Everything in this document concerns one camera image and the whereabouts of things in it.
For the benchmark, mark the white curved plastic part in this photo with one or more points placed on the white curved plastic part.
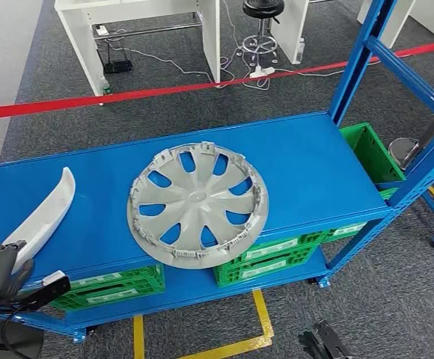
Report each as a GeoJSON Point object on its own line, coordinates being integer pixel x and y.
{"type": "Point", "coordinates": [48, 218]}

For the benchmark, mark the black round stool seat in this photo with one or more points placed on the black round stool seat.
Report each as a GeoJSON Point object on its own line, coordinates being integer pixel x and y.
{"type": "Point", "coordinates": [22, 342]}

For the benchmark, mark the green plastic crate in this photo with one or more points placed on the green plastic crate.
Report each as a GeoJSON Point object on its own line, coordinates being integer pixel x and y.
{"type": "Point", "coordinates": [108, 287]}
{"type": "Point", "coordinates": [269, 257]}
{"type": "Point", "coordinates": [374, 153]}

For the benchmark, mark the green capped bottle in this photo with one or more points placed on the green capped bottle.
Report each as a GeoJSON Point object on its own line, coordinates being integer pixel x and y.
{"type": "Point", "coordinates": [106, 86]}

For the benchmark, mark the black floor device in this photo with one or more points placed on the black floor device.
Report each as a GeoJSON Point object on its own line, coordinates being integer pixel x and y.
{"type": "Point", "coordinates": [118, 66]}

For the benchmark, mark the grey plastic hubcap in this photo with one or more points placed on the grey plastic hubcap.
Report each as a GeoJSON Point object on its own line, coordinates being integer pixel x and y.
{"type": "Point", "coordinates": [198, 198]}

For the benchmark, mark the white plug adapter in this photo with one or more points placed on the white plug adapter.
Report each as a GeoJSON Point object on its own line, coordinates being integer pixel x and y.
{"type": "Point", "coordinates": [102, 30]}

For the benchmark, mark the red barrier tape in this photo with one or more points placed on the red barrier tape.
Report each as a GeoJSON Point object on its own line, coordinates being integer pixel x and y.
{"type": "Point", "coordinates": [164, 91]}

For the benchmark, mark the white power strip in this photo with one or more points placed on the white power strip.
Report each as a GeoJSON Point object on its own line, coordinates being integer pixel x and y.
{"type": "Point", "coordinates": [261, 72]}

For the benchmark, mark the black right robot foot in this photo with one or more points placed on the black right robot foot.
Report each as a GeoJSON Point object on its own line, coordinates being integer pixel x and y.
{"type": "Point", "coordinates": [325, 342]}

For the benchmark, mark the black swivel stool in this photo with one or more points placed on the black swivel stool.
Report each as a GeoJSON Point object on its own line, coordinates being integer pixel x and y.
{"type": "Point", "coordinates": [264, 7]}

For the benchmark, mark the clear plastic bottle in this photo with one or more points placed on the clear plastic bottle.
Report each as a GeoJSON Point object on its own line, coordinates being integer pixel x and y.
{"type": "Point", "coordinates": [301, 50]}

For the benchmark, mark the chrome round stool base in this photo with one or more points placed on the chrome round stool base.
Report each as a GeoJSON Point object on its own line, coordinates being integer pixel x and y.
{"type": "Point", "coordinates": [404, 151]}

